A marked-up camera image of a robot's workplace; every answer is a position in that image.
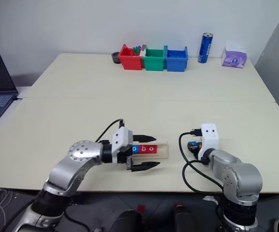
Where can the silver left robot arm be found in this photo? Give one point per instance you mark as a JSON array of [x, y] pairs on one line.
[[81, 154]]

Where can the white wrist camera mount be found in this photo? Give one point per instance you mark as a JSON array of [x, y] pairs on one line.
[[209, 137], [120, 139]]

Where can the blue letter t block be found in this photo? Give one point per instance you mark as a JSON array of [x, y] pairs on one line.
[[194, 144]]

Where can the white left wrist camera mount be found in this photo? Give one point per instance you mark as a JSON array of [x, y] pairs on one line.
[[120, 139]]

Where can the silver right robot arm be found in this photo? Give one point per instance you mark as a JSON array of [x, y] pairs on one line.
[[238, 174]]

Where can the dark rounded shape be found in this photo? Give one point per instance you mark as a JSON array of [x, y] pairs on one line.
[[185, 218], [128, 221]]

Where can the blue drink can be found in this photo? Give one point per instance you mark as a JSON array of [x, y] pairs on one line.
[[205, 48]]

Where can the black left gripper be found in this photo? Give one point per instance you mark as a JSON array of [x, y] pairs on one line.
[[128, 151]]

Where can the wooden letter tray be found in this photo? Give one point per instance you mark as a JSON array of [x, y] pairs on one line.
[[162, 152]]

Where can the red letter tile o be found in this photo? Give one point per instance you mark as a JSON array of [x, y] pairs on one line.
[[151, 149]]

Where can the green plastic bin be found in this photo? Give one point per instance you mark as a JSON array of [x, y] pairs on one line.
[[153, 62]]

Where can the white toy piece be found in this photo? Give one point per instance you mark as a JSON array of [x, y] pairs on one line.
[[143, 52]]

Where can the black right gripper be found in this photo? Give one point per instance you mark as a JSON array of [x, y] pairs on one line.
[[193, 149]]

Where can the white paper scrap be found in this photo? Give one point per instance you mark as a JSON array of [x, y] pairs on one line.
[[208, 198]]

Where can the purple tissue pack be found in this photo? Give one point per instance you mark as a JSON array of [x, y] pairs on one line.
[[234, 59]]

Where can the green toy brick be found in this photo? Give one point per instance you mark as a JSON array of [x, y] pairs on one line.
[[136, 50]]

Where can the blue plastic bin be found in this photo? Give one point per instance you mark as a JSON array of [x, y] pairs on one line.
[[176, 63]]

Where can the red letter tile b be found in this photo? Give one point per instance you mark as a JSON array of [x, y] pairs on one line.
[[143, 149]]

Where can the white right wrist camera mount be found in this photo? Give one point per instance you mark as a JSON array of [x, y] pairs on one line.
[[209, 137]]

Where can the red plastic bin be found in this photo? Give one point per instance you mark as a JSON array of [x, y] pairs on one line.
[[129, 60]]

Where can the black round holder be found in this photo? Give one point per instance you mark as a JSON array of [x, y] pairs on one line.
[[115, 58]]

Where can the blue letter tile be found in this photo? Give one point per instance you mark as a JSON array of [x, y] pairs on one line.
[[136, 149]]

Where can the red floor tag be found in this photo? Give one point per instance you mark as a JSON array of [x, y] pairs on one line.
[[141, 208], [178, 205]]

